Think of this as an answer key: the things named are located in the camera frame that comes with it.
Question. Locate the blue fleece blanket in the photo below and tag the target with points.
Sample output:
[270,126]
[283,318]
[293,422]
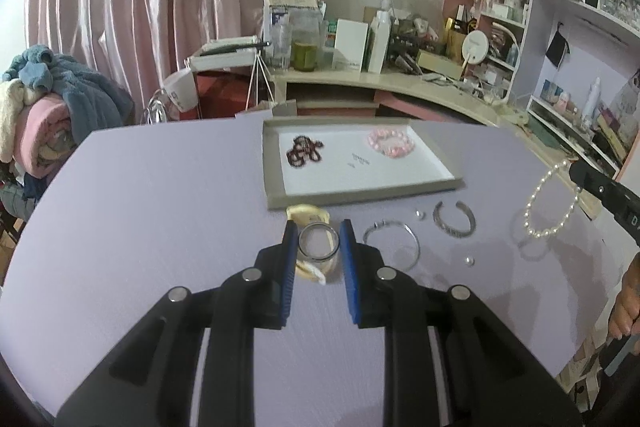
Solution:
[94,101]

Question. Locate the pink folded blanket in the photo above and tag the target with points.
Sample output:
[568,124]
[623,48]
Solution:
[43,136]

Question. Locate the grey cardboard tray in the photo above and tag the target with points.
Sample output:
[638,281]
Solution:
[327,161]

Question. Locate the right hand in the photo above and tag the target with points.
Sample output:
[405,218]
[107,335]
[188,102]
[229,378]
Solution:
[624,319]

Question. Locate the black pouch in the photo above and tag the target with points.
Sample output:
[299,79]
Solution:
[558,47]

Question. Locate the thin silver bangle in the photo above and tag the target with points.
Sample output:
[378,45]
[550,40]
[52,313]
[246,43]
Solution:
[397,243]

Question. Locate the tall white carton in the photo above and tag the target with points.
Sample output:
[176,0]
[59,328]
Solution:
[372,54]

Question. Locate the black makeup organizer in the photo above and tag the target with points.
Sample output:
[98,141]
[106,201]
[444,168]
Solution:
[405,46]

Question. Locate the green glass candle jar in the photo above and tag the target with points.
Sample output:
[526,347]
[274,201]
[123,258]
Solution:
[304,56]

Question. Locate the white desk lamp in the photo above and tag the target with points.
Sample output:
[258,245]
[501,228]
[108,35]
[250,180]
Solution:
[505,53]

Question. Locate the white paper shopping bag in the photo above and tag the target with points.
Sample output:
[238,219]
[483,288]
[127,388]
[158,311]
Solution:
[261,98]

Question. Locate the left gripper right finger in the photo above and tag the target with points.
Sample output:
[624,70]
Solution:
[448,359]

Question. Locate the white rectangular box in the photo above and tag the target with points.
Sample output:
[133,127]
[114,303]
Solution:
[350,45]

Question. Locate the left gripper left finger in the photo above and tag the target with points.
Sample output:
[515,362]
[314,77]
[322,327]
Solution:
[190,359]

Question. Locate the clear plastic storage box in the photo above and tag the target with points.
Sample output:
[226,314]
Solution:
[286,21]

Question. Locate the white folding stand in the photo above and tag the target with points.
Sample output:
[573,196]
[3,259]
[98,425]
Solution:
[231,53]

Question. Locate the pink white shelf unit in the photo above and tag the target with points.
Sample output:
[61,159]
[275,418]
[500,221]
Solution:
[590,105]

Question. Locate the white lotion bottle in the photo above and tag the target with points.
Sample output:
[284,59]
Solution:
[382,38]

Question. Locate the round white vanity mirror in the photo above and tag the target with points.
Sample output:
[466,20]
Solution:
[474,50]

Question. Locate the green paper fan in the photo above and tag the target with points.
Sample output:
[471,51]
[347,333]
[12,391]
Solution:
[515,116]

